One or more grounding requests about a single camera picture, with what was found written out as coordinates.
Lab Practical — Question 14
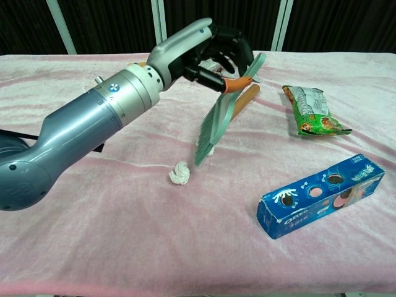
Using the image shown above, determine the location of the green hand brush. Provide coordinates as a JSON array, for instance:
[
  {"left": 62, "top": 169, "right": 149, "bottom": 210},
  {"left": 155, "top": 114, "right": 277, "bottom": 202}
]
[{"left": 194, "top": 51, "right": 267, "bottom": 166}]

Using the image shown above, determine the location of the wooden rolling pin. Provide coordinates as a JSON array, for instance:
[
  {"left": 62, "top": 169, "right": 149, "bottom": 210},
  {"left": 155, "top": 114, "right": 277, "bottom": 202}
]
[{"left": 230, "top": 84, "right": 262, "bottom": 120}]

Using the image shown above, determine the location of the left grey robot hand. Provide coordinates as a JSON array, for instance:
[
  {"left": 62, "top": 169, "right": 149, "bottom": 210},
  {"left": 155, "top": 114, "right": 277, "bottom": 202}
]
[{"left": 147, "top": 17, "right": 255, "bottom": 93}]

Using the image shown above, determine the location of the black curtain backdrop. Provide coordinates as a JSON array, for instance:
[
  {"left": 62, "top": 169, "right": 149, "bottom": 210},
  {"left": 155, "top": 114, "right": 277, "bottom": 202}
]
[{"left": 0, "top": 0, "right": 396, "bottom": 56}]

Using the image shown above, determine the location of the pink velvet tablecloth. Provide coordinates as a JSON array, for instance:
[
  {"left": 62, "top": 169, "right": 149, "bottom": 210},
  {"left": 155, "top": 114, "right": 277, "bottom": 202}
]
[{"left": 0, "top": 51, "right": 396, "bottom": 295}]

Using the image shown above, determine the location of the blue Oreo cookie box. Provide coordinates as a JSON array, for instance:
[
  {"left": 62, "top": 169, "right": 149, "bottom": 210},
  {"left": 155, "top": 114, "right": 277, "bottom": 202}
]
[{"left": 256, "top": 153, "right": 386, "bottom": 239}]

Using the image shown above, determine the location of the green snack bag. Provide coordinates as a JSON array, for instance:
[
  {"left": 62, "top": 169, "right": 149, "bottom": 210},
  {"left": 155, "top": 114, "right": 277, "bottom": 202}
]
[{"left": 282, "top": 85, "right": 353, "bottom": 137}]

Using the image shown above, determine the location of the crumpled silver snack wrapper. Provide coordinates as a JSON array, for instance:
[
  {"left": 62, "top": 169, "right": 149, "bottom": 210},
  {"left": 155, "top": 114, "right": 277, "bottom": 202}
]
[{"left": 197, "top": 58, "right": 262, "bottom": 84}]

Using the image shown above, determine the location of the white frame post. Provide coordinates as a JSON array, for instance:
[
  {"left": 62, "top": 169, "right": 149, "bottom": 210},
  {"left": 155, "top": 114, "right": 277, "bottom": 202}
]
[
  {"left": 271, "top": 0, "right": 294, "bottom": 53},
  {"left": 45, "top": 0, "right": 77, "bottom": 56},
  {"left": 150, "top": 0, "right": 170, "bottom": 46}
]

